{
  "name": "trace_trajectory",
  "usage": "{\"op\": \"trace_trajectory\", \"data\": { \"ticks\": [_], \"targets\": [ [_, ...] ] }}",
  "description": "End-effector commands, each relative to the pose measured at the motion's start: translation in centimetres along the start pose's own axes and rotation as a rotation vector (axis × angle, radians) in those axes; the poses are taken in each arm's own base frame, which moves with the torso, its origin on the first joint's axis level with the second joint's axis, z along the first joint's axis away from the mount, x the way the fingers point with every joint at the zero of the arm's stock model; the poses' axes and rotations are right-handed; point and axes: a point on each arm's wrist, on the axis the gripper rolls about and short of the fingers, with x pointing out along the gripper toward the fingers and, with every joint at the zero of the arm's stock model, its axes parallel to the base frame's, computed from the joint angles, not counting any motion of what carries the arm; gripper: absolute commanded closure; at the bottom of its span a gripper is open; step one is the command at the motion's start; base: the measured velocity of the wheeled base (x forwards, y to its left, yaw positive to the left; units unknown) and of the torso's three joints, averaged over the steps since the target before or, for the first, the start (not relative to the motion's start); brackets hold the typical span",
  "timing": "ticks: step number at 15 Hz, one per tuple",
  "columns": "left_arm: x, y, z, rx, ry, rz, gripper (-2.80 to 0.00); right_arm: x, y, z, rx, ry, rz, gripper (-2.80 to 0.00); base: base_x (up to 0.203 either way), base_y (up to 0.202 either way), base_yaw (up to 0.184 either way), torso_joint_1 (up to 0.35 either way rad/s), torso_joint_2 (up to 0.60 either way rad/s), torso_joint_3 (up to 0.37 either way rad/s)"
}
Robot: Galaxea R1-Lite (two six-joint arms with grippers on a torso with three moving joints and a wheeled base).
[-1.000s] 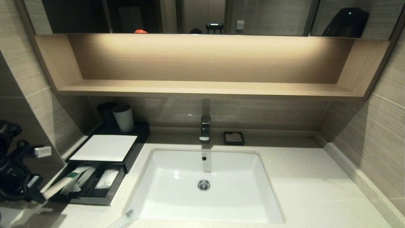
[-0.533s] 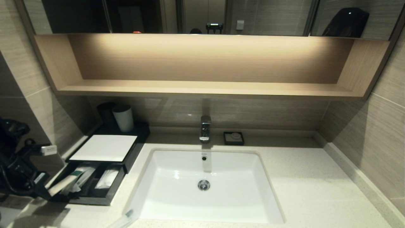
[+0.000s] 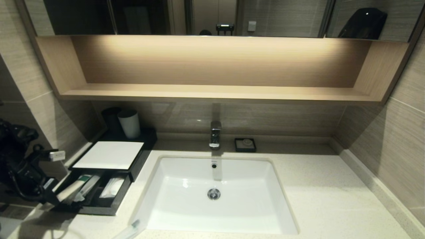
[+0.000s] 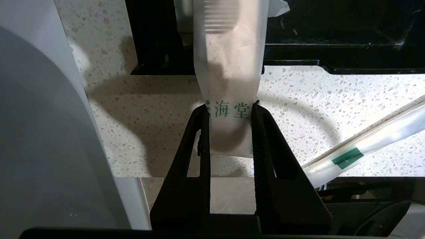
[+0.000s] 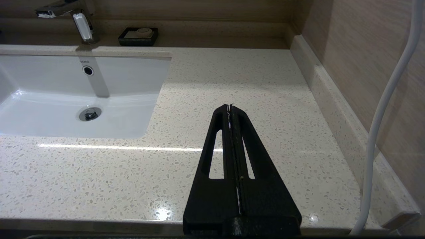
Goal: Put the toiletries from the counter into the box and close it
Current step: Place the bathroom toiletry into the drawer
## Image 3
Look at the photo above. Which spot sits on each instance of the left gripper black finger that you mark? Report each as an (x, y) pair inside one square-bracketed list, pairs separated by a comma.
[(51, 199)]

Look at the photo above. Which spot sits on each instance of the white ceramic sink basin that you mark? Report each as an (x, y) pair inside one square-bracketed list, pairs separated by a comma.
[(186, 205)]

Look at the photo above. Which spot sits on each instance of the black and orange left arm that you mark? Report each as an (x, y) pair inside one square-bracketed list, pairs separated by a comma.
[(11, 146)]

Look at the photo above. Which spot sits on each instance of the wall mirror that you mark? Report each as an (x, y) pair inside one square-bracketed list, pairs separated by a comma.
[(282, 16)]

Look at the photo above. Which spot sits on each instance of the round white soap bar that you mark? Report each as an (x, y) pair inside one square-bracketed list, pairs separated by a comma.
[(247, 142)]

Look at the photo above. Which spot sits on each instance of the small white wrapped packet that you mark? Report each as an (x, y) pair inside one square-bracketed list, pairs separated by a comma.
[(113, 187)]

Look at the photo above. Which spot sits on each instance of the black tray with white packets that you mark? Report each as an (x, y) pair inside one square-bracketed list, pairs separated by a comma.
[(103, 207)]

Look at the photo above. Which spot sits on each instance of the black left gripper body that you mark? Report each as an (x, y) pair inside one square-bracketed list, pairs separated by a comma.
[(33, 176)]

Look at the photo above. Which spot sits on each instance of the black tumbler cup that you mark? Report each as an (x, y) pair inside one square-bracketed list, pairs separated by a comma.
[(111, 120)]

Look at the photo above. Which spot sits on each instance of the chrome sink faucet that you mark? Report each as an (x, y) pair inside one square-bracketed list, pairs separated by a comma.
[(215, 132)]

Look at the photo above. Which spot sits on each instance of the black glossy wall dispenser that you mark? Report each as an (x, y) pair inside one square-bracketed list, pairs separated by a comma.
[(362, 24)]

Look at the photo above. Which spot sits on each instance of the chrome sink drain stopper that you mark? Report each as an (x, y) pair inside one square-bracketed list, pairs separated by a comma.
[(214, 194)]

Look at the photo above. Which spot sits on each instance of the wooden wall shelf niche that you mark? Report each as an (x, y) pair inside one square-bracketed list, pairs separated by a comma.
[(215, 93)]

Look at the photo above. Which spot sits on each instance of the white square plate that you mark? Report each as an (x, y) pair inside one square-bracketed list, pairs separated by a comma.
[(109, 154)]

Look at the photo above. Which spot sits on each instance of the black amenity box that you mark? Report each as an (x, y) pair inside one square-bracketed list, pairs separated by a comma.
[(142, 149)]

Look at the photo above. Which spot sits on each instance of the small item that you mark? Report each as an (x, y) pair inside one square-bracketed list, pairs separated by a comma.
[(134, 225)]

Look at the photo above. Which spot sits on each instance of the black square soap dish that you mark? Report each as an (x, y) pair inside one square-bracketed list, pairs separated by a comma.
[(238, 146)]

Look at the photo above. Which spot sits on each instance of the long white sachet packet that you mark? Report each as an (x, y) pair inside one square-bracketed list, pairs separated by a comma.
[(78, 198)]

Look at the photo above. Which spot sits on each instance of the toothbrush with green label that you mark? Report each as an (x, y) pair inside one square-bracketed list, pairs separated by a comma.
[(74, 187), (91, 186)]

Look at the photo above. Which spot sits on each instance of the grey plastic cup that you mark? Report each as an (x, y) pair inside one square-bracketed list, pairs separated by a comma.
[(130, 125)]

